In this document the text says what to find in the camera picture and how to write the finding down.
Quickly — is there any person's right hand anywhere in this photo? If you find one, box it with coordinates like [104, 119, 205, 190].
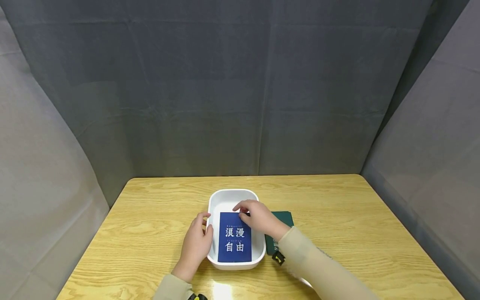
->
[232, 200, 292, 242]

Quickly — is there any person's left hand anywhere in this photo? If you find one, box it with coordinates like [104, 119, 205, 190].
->
[171, 212, 214, 283]

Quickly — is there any white plastic tray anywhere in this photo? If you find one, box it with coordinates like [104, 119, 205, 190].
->
[205, 189, 267, 271]

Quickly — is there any blue booklet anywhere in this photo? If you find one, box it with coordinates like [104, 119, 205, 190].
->
[217, 212, 253, 263]

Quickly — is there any person's right forearm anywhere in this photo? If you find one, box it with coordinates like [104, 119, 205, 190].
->
[277, 226, 380, 300]

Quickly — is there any person's left forearm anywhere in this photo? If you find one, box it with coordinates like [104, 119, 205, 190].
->
[152, 273, 194, 300]

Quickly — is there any dark green booklet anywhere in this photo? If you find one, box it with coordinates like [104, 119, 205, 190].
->
[264, 211, 295, 256]

